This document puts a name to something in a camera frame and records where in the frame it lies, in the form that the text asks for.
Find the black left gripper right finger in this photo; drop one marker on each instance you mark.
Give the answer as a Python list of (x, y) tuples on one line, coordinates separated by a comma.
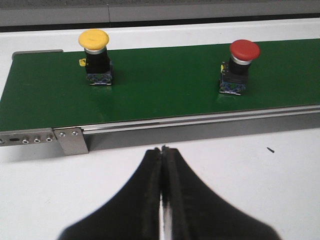
[(192, 211)]

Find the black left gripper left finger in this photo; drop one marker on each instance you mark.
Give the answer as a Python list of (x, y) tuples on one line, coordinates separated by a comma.
[(132, 214)]

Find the grey stone counter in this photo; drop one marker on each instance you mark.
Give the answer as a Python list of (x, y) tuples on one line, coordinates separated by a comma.
[(51, 12)]

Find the dark red mushroom push button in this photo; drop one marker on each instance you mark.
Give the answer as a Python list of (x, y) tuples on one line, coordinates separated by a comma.
[(234, 73)]

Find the aluminium conveyor frame rail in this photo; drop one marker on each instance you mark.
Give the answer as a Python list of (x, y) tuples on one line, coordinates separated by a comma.
[(175, 125)]

